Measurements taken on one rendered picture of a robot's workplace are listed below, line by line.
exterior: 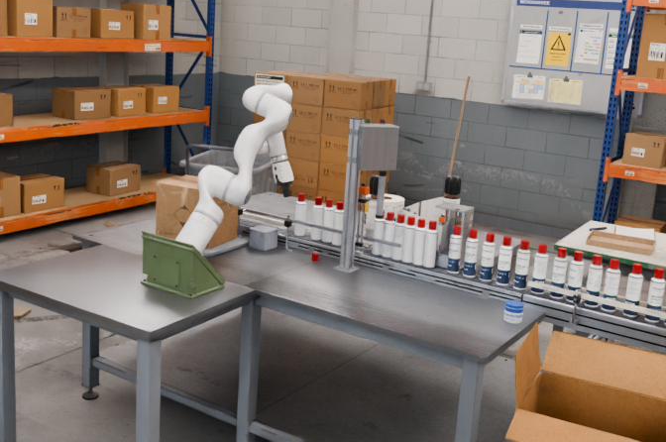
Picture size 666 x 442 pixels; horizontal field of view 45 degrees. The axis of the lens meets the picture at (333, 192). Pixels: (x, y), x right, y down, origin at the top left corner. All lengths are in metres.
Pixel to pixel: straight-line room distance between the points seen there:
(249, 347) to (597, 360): 1.59
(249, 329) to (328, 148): 4.01
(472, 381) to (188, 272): 1.12
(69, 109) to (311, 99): 2.09
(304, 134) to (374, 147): 3.90
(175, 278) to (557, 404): 1.55
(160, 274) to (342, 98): 4.16
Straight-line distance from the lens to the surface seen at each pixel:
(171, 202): 3.80
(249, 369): 3.46
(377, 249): 3.66
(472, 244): 3.43
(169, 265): 3.20
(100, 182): 7.79
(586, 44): 7.69
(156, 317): 2.99
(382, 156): 3.48
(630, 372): 2.30
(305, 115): 7.31
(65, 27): 7.23
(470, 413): 2.95
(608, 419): 2.31
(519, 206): 8.11
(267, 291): 3.26
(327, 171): 7.27
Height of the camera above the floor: 1.90
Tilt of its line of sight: 12 degrees down
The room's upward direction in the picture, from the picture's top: 4 degrees clockwise
